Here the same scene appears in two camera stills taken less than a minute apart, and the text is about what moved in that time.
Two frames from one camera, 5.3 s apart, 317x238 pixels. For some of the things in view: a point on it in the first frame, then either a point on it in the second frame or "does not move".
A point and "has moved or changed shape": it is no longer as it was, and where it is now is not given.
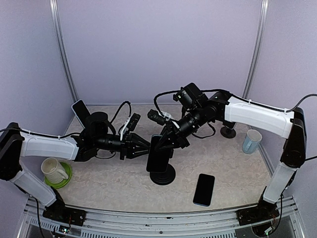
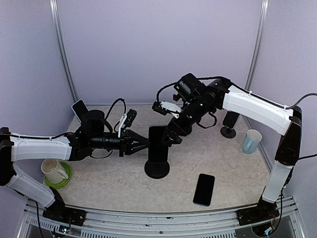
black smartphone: [158, 159] has moved or changed shape
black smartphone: [81, 111] does not move
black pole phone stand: [162, 178] -> [156, 170]
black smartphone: [204, 190] does not move
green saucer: [67, 169] does not move
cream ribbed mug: [53, 171] does not move
